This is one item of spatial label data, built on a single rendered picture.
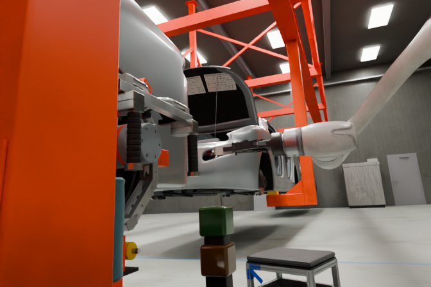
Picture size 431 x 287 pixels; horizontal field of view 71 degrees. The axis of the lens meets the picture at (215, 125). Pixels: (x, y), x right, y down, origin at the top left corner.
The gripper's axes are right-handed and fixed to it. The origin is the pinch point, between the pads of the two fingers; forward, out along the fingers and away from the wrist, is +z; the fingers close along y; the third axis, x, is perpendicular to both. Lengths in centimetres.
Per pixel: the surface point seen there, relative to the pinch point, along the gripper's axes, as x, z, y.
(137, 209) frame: -18.2, 32.5, -3.7
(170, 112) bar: 12.3, 13.5, -12.5
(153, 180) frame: -7.8, 32.2, 6.1
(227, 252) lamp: -23, -20, -57
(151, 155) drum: -1.9, 18.0, -16.9
